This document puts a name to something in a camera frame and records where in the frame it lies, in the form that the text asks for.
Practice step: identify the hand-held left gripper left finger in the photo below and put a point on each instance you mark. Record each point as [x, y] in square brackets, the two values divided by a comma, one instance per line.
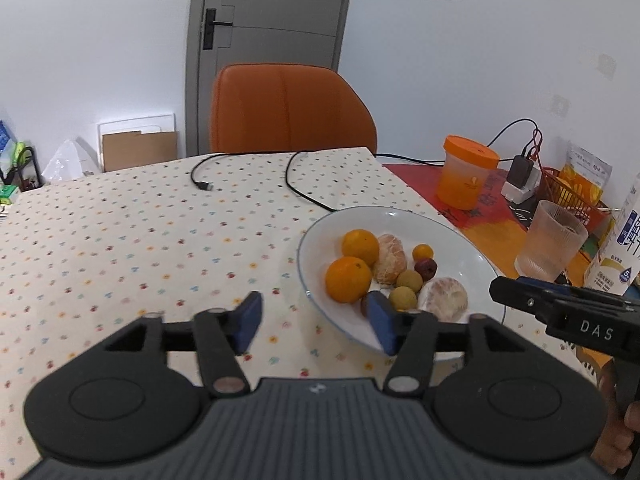
[247, 317]

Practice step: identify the brown cardboard sheet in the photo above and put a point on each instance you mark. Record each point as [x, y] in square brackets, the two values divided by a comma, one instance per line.
[140, 150]

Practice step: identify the person's right hand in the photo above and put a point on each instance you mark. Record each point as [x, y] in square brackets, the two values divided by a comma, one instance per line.
[612, 440]

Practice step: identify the large orange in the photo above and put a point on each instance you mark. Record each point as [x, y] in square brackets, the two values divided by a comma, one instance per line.
[348, 280]

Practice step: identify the medium orange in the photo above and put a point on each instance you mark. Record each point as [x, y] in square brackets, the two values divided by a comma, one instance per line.
[360, 245]

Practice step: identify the white plate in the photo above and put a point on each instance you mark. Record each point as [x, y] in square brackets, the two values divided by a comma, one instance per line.
[450, 245]

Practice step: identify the white milk carton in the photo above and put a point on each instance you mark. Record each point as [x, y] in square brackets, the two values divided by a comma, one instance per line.
[622, 245]

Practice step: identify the pale peeled citrus piece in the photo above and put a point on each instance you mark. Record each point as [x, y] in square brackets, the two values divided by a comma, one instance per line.
[442, 299]

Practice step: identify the red jujube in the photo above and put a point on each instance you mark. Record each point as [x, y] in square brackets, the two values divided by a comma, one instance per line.
[426, 269]

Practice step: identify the floral tablecloth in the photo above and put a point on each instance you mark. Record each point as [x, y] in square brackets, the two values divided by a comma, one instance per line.
[125, 240]

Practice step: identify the blue bag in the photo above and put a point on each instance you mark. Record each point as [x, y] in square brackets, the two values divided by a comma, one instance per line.
[6, 145]

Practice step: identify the orange lidded cup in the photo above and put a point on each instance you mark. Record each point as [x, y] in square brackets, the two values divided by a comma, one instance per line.
[465, 175]

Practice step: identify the small kumquat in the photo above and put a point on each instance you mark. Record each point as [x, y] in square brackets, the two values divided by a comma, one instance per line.
[422, 251]

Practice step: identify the cardboard boards against wall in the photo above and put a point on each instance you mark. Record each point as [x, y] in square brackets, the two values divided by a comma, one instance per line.
[135, 122]

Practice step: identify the ribbed glass tumbler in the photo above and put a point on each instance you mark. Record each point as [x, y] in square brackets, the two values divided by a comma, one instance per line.
[550, 240]

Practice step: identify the brown longan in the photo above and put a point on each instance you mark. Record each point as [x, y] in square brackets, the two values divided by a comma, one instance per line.
[402, 297]
[409, 280]

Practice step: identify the yellow-green item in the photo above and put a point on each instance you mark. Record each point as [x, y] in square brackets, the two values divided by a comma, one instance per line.
[19, 152]

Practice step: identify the peeled orange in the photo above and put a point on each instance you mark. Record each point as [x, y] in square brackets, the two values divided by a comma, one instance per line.
[390, 259]

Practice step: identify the green box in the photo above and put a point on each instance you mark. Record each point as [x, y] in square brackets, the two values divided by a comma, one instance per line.
[7, 195]

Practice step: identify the white plastic bag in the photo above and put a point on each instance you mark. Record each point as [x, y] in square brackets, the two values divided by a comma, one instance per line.
[67, 160]

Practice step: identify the orange chair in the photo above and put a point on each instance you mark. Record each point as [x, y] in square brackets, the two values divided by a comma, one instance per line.
[290, 110]

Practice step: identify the grey door with black lock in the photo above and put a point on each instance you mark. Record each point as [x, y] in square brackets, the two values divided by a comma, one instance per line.
[275, 0]

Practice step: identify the white power socket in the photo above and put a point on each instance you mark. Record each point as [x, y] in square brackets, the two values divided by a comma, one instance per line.
[520, 194]

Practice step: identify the black charger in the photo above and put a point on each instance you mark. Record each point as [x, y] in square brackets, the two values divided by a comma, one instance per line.
[520, 170]

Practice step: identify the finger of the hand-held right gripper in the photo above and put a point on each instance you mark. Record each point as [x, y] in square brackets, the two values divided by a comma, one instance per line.
[545, 284]
[515, 296]

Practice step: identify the red cloth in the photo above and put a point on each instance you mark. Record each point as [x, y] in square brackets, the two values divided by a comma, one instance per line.
[420, 185]

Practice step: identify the black rack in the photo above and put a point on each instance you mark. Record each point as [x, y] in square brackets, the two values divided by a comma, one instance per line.
[27, 170]

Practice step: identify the white snack bag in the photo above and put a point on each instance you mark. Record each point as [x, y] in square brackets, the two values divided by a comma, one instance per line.
[590, 162]

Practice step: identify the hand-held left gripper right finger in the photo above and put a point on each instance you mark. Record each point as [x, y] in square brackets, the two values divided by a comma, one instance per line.
[382, 322]

